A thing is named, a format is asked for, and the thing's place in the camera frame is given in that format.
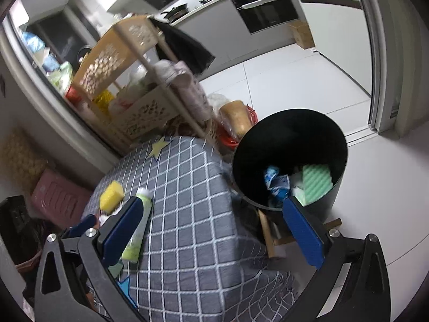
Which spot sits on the black wok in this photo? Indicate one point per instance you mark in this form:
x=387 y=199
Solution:
x=174 y=10

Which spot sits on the white paper towel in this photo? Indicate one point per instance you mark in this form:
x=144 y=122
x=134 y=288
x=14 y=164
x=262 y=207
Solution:
x=296 y=181

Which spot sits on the dark cloth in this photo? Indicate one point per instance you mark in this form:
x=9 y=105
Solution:
x=184 y=47

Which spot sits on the plastic bags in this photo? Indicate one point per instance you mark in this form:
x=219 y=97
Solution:
x=134 y=87

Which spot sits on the stacked pink plastic stools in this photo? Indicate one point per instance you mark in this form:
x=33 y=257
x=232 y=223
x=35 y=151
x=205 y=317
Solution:
x=57 y=194

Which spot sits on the wooden table frame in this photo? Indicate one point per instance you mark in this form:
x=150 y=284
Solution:
x=268 y=234

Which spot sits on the golden bag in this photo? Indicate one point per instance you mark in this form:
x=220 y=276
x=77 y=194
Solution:
x=234 y=117

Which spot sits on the beige pink cloth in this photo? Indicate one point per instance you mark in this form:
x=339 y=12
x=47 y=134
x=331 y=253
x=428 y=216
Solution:
x=187 y=87

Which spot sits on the red plastic basket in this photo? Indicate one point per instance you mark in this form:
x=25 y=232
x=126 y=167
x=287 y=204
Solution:
x=250 y=114

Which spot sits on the black bag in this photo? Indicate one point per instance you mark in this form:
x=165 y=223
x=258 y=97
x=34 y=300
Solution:
x=16 y=224

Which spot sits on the beige storage cart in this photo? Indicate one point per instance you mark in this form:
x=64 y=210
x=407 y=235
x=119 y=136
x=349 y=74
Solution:
x=100 y=63

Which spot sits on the green ridged sponge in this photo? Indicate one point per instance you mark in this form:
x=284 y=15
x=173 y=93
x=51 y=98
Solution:
x=315 y=182

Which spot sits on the blue white packet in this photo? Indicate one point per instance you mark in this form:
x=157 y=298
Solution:
x=276 y=184

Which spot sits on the cardboard box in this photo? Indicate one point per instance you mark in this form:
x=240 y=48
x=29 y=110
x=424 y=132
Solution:
x=301 y=33

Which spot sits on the black built-in oven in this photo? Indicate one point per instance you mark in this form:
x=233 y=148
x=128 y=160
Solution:
x=268 y=10

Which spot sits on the yellow mesh bag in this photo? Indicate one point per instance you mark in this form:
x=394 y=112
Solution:
x=102 y=99

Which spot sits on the grey checked tablecloth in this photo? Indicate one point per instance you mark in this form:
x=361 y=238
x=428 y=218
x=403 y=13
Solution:
x=187 y=224

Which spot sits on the grey kitchen counter cabinet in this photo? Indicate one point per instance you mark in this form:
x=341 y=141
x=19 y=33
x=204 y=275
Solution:
x=221 y=33

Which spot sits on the yellow sponge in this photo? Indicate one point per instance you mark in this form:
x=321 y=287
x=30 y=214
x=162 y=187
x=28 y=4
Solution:
x=112 y=196

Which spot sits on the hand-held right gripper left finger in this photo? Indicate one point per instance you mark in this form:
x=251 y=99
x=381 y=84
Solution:
x=122 y=228

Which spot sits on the white refrigerator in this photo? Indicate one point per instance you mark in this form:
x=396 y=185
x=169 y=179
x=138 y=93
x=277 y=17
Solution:
x=335 y=40

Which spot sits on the black trash bin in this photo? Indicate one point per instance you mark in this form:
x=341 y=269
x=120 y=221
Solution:
x=285 y=134

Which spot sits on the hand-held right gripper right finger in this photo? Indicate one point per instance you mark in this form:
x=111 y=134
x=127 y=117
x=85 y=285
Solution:
x=303 y=234

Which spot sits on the bag of yellow puffs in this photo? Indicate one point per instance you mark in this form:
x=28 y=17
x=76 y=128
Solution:
x=20 y=161

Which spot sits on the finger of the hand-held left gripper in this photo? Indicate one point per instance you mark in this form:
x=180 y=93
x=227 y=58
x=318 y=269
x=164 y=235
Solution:
x=86 y=224

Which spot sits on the white green tube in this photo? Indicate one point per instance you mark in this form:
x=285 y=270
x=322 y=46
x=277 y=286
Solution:
x=140 y=221

